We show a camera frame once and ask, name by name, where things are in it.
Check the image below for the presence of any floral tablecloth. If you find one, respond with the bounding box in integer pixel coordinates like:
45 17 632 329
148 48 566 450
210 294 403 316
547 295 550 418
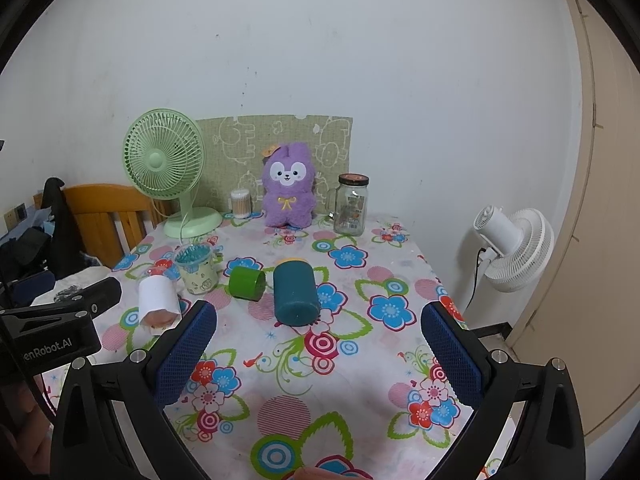
42 210 506 480

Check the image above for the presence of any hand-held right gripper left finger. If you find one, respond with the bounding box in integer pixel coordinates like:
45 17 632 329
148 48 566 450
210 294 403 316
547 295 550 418
50 300 218 480

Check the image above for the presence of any teal cup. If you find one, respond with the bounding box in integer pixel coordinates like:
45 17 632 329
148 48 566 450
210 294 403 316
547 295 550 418
273 258 321 329

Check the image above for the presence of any white cup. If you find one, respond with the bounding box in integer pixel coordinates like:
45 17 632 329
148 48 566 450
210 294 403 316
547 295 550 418
138 275 184 337

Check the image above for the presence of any green desk fan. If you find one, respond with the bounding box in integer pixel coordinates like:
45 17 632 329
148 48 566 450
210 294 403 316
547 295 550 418
123 108 223 240

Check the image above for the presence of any glass jar with black lid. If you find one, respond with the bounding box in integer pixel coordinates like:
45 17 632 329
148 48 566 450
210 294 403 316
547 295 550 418
327 173 370 235

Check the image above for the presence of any person's left forearm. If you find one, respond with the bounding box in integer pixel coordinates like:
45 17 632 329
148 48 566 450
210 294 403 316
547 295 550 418
0 410 53 480

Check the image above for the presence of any beige wardrobe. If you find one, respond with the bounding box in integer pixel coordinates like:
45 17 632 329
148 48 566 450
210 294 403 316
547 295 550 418
507 0 640 447

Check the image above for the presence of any white fan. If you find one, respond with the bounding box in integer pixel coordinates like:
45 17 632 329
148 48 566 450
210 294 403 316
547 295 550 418
473 205 555 294

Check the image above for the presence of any small green cup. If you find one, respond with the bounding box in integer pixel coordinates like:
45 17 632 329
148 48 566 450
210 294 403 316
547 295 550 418
228 266 267 303

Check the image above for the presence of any green printed mat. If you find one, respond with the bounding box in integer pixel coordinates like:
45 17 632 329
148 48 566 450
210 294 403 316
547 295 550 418
195 115 354 217

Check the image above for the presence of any cotton swab container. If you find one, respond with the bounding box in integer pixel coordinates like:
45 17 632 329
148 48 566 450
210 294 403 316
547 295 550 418
230 188 251 219

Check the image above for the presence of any black cloth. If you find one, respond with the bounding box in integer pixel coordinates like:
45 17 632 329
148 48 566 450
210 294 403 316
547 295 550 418
40 177 85 281

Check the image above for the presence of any purple plush toy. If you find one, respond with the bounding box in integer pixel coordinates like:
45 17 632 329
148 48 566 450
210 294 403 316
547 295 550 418
261 141 319 231

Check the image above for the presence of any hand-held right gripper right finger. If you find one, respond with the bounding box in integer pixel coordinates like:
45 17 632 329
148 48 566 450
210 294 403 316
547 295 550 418
421 301 587 480

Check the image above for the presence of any dark bag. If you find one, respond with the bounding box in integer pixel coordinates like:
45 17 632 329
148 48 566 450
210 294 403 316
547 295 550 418
0 227 51 281

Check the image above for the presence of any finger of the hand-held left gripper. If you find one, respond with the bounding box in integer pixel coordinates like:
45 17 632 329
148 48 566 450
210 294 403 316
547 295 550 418
30 277 124 318

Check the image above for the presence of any clear patterned cup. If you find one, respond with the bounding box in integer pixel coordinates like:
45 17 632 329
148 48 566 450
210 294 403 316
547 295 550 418
173 243 220 296

